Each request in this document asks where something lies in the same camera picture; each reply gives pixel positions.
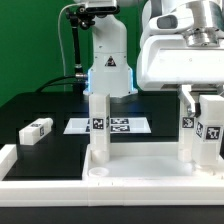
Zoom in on fiducial marker plate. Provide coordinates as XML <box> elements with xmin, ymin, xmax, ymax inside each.
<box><xmin>64</xmin><ymin>117</ymin><xmax>151</xmax><ymax>134</ymax></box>

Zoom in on white U-shaped fence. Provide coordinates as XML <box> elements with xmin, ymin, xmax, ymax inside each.
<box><xmin>0</xmin><ymin>144</ymin><xmax>224</xmax><ymax>207</ymax></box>

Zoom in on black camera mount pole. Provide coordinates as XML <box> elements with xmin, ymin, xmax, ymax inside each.
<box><xmin>66</xmin><ymin>6</ymin><xmax>95</xmax><ymax>80</ymax></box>

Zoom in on white cable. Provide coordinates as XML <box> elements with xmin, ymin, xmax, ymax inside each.
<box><xmin>57</xmin><ymin>3</ymin><xmax>81</xmax><ymax>93</ymax></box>

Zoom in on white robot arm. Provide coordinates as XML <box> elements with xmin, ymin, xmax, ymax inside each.
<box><xmin>74</xmin><ymin>0</ymin><xmax>224</xmax><ymax>117</ymax></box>

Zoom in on black cables on table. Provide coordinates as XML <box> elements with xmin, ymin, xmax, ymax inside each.
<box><xmin>34</xmin><ymin>74</ymin><xmax>89</xmax><ymax>93</ymax></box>

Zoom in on white desk top tray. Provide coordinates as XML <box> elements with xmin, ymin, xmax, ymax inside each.
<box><xmin>82</xmin><ymin>142</ymin><xmax>224</xmax><ymax>180</ymax></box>

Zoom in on camera on mount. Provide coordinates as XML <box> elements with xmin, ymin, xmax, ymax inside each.
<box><xmin>84</xmin><ymin>0</ymin><xmax>119</xmax><ymax>14</ymax></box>

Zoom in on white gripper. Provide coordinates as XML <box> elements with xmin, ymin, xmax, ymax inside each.
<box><xmin>137</xmin><ymin>13</ymin><xmax>224</xmax><ymax>117</ymax></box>

